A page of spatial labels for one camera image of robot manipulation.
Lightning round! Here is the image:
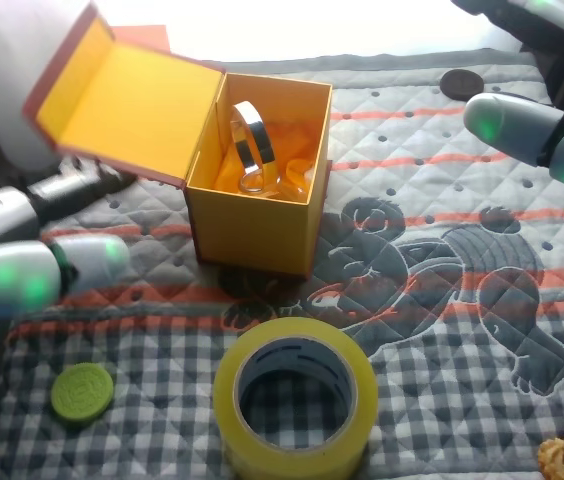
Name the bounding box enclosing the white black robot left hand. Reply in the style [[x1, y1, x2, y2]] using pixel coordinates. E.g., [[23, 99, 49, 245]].
[[0, 159, 138, 321]]

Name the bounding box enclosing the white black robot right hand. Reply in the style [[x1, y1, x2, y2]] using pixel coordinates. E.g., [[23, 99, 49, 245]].
[[451, 0, 564, 197]]

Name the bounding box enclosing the yellow gift box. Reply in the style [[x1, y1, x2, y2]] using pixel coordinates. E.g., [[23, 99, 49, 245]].
[[21, 2, 333, 280]]

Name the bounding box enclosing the silver crystal ring ornament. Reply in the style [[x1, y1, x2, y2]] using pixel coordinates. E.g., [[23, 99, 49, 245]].
[[228, 99, 313, 201]]

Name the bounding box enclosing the orange cardboard box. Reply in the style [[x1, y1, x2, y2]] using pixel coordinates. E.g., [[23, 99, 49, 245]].
[[109, 24, 171, 51]]

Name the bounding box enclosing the dark brown cookie toy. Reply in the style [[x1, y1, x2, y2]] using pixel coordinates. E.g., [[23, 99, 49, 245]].
[[439, 68, 484, 99]]

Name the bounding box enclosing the green sandwich cookie toy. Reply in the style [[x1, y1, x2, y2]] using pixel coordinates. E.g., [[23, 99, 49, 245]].
[[50, 363, 116, 428]]

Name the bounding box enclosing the orange tissue paper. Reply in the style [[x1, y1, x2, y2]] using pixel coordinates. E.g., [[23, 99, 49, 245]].
[[214, 118, 314, 197]]

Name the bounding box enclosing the grey quilt with bear print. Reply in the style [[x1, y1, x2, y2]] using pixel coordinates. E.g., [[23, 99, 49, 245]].
[[0, 47, 564, 480]]

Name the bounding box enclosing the yellow tape roll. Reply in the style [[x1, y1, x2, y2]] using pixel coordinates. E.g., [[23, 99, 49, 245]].
[[213, 315, 380, 480]]

